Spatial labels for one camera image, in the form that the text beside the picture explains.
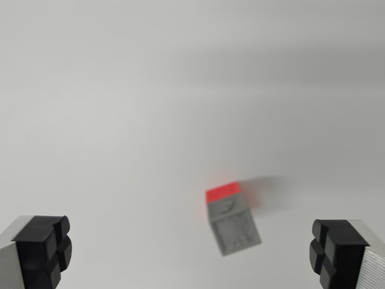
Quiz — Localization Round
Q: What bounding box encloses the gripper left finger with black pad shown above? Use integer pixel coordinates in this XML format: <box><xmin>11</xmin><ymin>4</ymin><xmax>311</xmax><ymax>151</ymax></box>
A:
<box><xmin>0</xmin><ymin>214</ymin><xmax>73</xmax><ymax>289</ymax></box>

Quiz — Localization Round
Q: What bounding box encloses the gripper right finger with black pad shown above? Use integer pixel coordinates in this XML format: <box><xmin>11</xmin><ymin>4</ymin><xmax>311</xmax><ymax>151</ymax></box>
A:
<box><xmin>309</xmin><ymin>219</ymin><xmax>385</xmax><ymax>289</ymax></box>

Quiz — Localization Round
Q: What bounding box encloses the grey cube with embossed seven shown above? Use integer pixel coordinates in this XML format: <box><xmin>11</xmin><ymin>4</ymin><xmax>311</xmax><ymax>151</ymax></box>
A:
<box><xmin>206</xmin><ymin>192</ymin><xmax>262</xmax><ymax>257</ymax></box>

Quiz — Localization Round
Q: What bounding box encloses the red cube with raised dots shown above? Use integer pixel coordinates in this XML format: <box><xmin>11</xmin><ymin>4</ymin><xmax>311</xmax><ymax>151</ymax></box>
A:
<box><xmin>205</xmin><ymin>181</ymin><xmax>265</xmax><ymax>209</ymax></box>

